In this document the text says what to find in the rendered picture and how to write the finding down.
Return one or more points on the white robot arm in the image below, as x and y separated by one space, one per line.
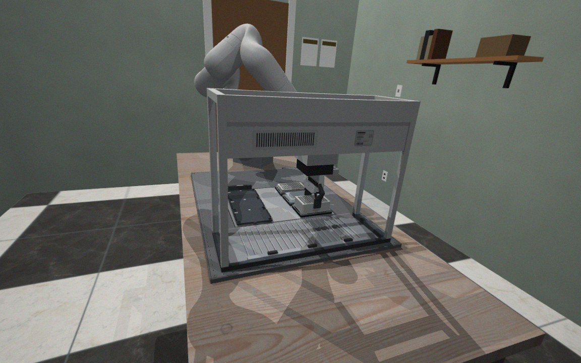
242 46

